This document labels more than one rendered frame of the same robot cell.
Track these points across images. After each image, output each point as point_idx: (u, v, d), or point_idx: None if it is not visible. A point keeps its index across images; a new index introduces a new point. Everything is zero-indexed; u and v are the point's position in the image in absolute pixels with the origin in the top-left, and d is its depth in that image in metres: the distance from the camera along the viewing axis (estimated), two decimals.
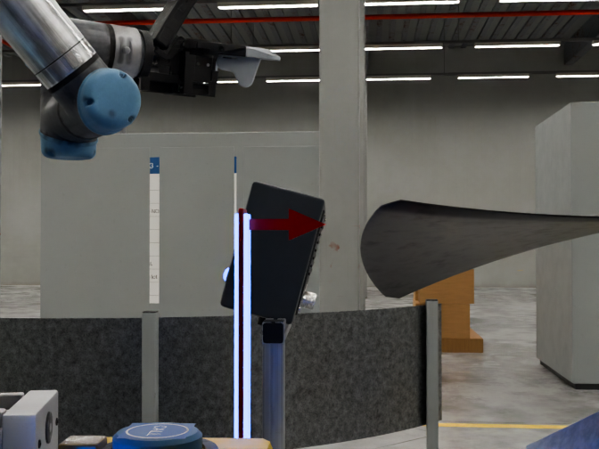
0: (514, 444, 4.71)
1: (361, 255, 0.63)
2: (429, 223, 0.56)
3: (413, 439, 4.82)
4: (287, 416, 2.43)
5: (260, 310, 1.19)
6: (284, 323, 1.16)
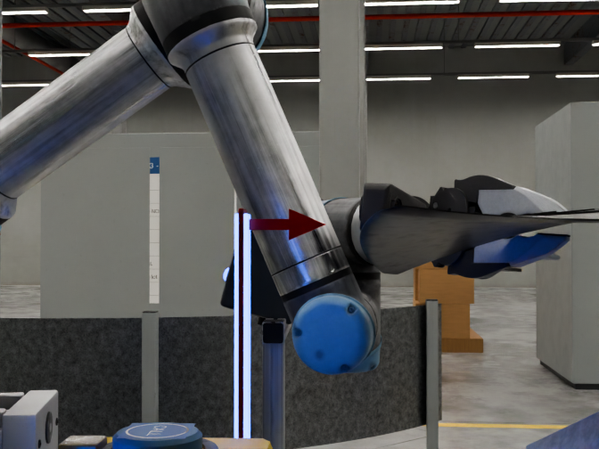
0: (514, 444, 4.71)
1: (360, 242, 0.64)
2: (429, 222, 0.56)
3: (413, 439, 4.82)
4: (287, 416, 2.43)
5: (260, 310, 1.19)
6: (284, 323, 1.16)
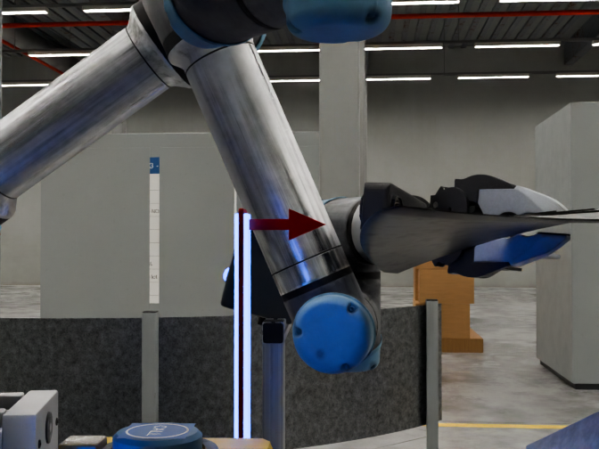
0: (514, 444, 4.71)
1: (360, 241, 0.64)
2: (429, 222, 0.56)
3: (413, 439, 4.82)
4: (287, 416, 2.43)
5: (260, 310, 1.19)
6: (284, 323, 1.16)
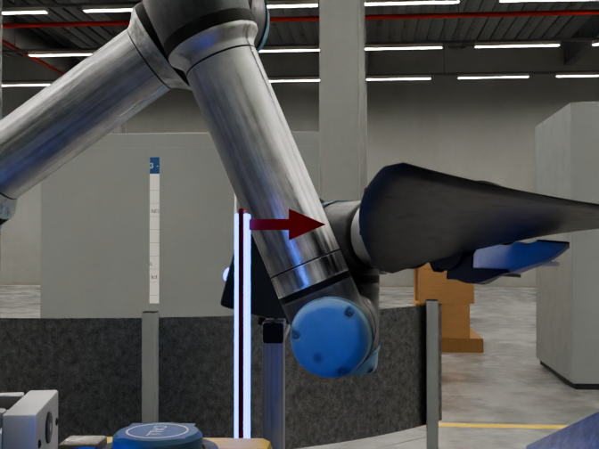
0: (514, 444, 4.71)
1: (358, 220, 0.64)
2: (430, 191, 0.56)
3: (413, 439, 4.82)
4: (287, 416, 2.43)
5: (260, 310, 1.19)
6: (284, 323, 1.16)
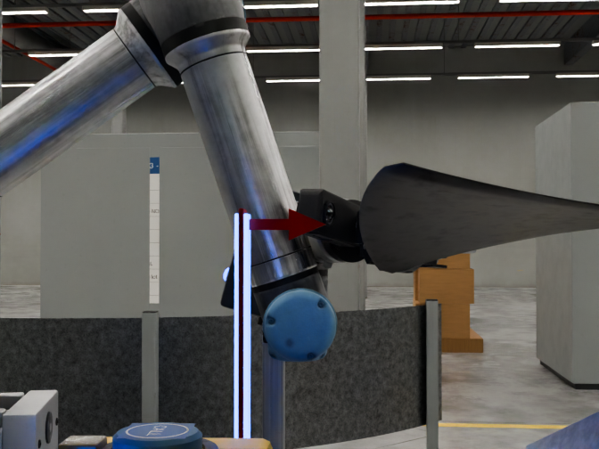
0: (514, 444, 4.71)
1: (358, 220, 0.64)
2: (430, 191, 0.56)
3: (413, 439, 4.82)
4: (287, 416, 2.43)
5: None
6: None
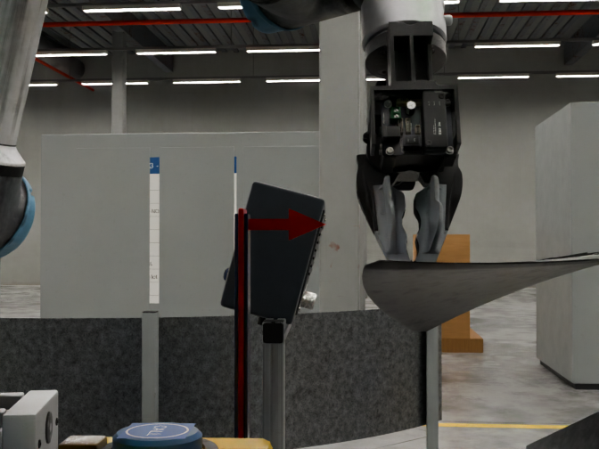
0: (514, 444, 4.71)
1: (372, 300, 0.69)
2: (416, 274, 0.61)
3: (413, 439, 4.82)
4: (287, 416, 2.43)
5: (260, 310, 1.19)
6: (284, 323, 1.16)
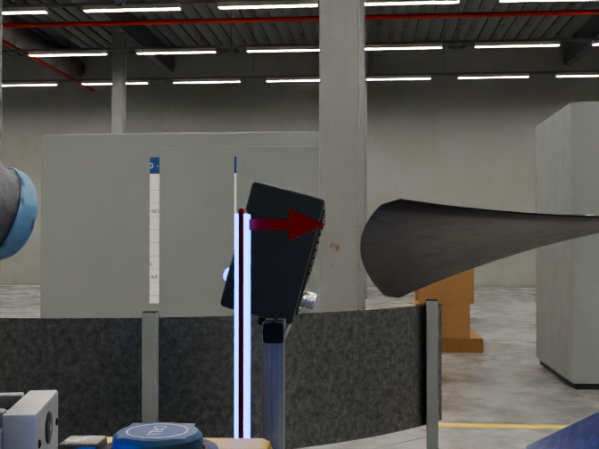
0: (514, 444, 4.71)
1: None
2: None
3: (413, 439, 4.82)
4: (287, 416, 2.43)
5: (260, 310, 1.19)
6: (284, 323, 1.16)
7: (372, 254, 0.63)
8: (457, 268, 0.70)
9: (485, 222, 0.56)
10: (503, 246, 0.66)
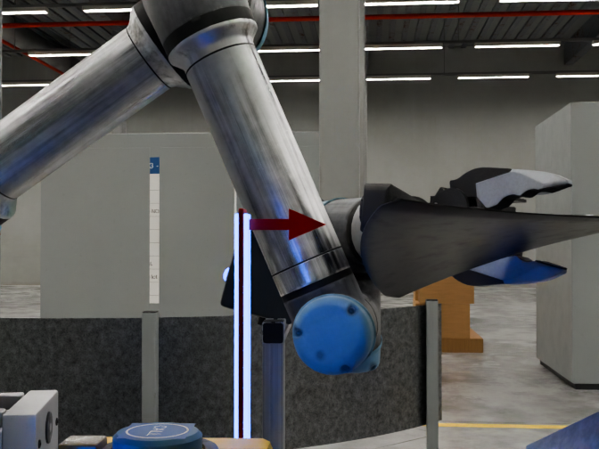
0: (514, 444, 4.71)
1: None
2: None
3: (413, 439, 4.82)
4: (287, 416, 2.43)
5: (260, 310, 1.19)
6: (284, 323, 1.16)
7: (372, 254, 0.63)
8: (457, 268, 0.70)
9: (485, 222, 0.56)
10: (503, 246, 0.66)
